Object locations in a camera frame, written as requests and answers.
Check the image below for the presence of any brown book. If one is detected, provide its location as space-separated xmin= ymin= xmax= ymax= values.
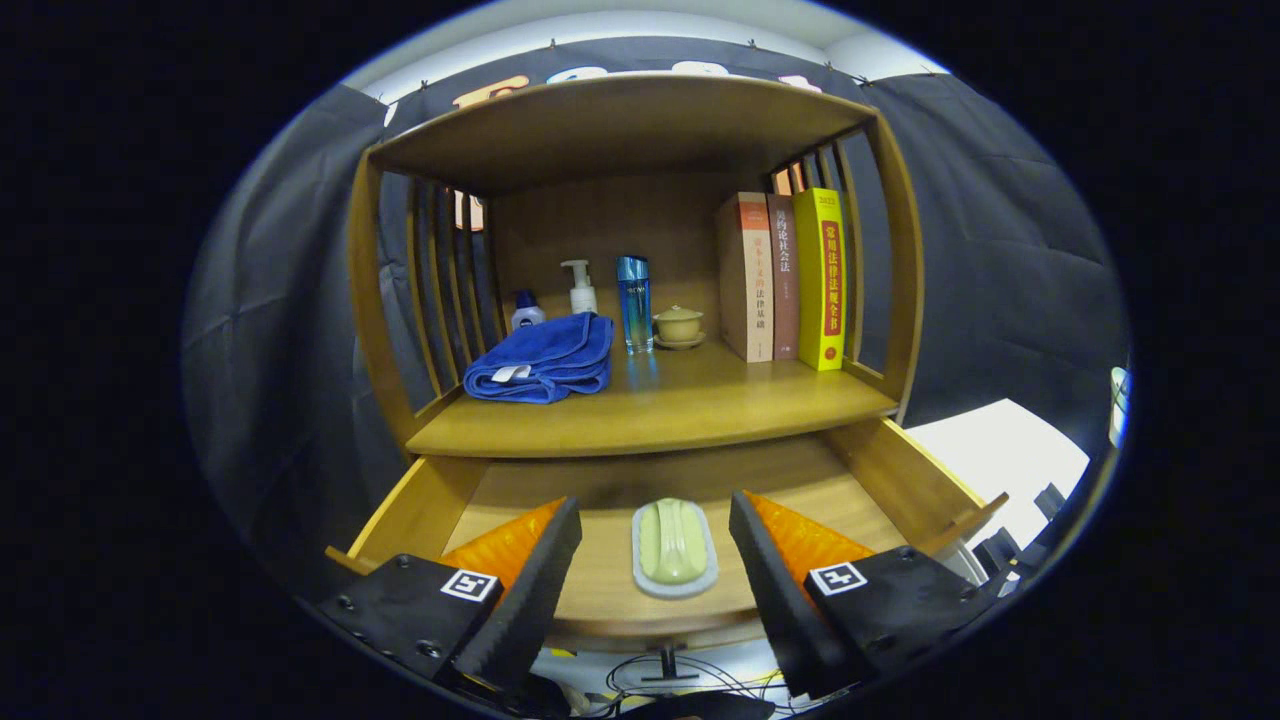
xmin=765 ymin=193 xmax=801 ymax=361

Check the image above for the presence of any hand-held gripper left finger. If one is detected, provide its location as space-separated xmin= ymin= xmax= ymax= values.
xmin=318 ymin=497 xmax=583 ymax=696

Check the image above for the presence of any green scrub brush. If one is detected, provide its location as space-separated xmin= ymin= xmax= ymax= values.
xmin=631 ymin=497 xmax=720 ymax=600

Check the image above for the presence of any yellow book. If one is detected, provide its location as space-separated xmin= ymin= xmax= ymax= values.
xmin=792 ymin=187 xmax=848 ymax=372

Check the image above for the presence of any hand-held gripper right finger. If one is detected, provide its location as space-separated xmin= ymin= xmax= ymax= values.
xmin=728 ymin=490 xmax=1001 ymax=699

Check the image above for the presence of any black metal stand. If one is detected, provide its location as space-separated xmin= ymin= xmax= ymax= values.
xmin=975 ymin=480 xmax=1066 ymax=581

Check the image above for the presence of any wooden countertop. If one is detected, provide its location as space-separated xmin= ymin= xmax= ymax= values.
xmin=405 ymin=335 xmax=901 ymax=459

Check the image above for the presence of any blue folded towel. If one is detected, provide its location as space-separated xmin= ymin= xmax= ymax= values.
xmin=462 ymin=312 xmax=616 ymax=405

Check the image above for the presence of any blue glass bottle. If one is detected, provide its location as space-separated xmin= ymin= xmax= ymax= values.
xmin=615 ymin=255 xmax=655 ymax=355

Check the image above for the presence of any black cable bundle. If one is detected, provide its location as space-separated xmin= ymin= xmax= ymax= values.
xmin=600 ymin=652 xmax=791 ymax=716

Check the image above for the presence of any white pump bottle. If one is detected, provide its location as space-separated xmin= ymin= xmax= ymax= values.
xmin=560 ymin=259 xmax=599 ymax=317

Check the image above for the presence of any wooden cabinet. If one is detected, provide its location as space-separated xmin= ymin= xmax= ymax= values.
xmin=345 ymin=72 xmax=926 ymax=461

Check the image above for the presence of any white object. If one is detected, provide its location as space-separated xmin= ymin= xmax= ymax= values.
xmin=1108 ymin=366 xmax=1132 ymax=448

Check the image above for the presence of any beige lidded tea cup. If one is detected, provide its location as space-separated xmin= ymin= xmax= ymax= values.
xmin=652 ymin=304 xmax=707 ymax=351

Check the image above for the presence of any wooden drawer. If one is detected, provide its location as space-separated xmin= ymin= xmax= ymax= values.
xmin=325 ymin=418 xmax=1009 ymax=686

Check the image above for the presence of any orange and white book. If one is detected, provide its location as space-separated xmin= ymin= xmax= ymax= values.
xmin=716 ymin=191 xmax=776 ymax=364

